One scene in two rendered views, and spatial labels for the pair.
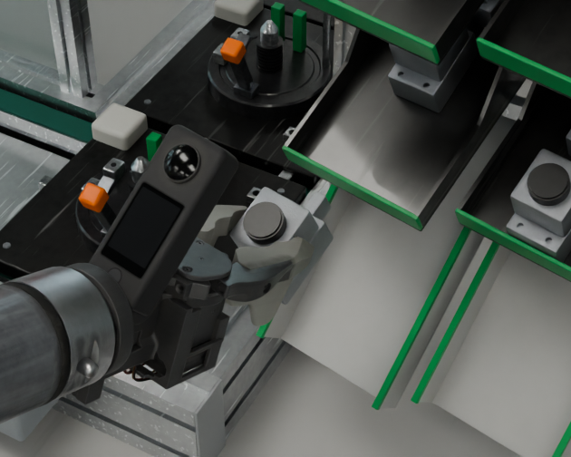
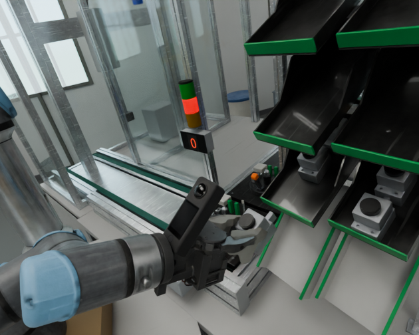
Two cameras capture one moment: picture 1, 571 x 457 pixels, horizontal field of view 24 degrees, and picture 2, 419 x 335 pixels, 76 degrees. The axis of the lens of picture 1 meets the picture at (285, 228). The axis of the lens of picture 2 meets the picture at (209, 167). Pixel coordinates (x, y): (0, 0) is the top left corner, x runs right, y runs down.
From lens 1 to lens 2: 0.45 m
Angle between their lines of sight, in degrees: 22
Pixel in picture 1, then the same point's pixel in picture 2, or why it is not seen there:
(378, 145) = (295, 196)
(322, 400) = (284, 290)
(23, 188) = not seen: hidden behind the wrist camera
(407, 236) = (310, 232)
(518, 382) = (361, 293)
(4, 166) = not seen: hidden behind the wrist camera
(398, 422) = (312, 301)
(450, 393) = (331, 294)
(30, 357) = (108, 275)
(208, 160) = (209, 189)
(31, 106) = not seen: hidden behind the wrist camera
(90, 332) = (147, 263)
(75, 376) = (140, 284)
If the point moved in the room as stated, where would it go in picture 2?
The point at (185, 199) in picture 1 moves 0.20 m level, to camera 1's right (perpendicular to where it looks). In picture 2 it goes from (199, 205) to (356, 205)
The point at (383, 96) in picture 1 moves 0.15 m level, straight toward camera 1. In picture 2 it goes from (296, 179) to (292, 224)
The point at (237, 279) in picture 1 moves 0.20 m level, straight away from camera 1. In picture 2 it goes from (227, 242) to (238, 173)
